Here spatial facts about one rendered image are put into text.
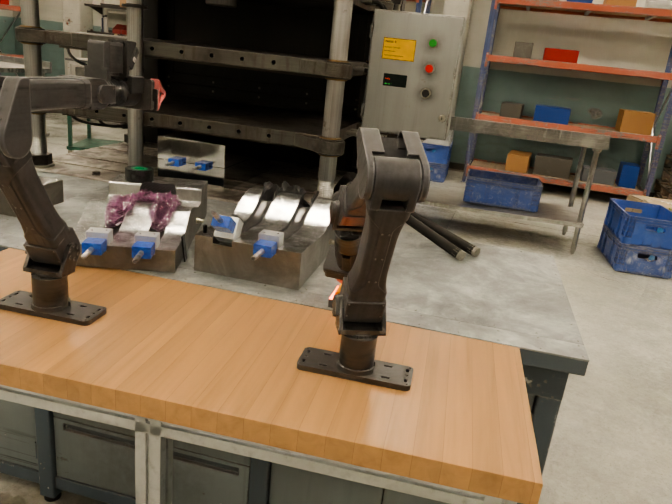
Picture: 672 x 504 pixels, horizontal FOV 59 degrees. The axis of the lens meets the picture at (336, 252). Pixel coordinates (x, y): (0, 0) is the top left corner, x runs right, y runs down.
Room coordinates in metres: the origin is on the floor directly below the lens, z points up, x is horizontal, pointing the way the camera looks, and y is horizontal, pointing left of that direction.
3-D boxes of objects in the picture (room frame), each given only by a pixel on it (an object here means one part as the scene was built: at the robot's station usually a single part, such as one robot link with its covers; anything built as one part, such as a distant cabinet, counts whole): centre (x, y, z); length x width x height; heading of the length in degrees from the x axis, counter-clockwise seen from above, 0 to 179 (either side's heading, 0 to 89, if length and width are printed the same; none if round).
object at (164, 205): (1.51, 0.51, 0.90); 0.26 x 0.18 x 0.08; 5
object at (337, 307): (0.93, -0.05, 0.90); 0.09 x 0.06 x 0.06; 100
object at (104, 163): (2.51, 0.55, 0.76); 1.30 x 0.84 x 0.07; 78
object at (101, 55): (1.21, 0.51, 1.24); 0.12 x 0.09 x 0.12; 170
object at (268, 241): (1.25, 0.16, 0.89); 0.13 x 0.05 x 0.05; 169
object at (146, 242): (1.25, 0.43, 0.86); 0.13 x 0.05 x 0.05; 5
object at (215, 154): (2.42, 0.52, 0.87); 0.50 x 0.27 x 0.17; 168
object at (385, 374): (0.92, -0.06, 0.84); 0.20 x 0.07 x 0.08; 80
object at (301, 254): (1.52, 0.15, 0.87); 0.50 x 0.26 x 0.14; 168
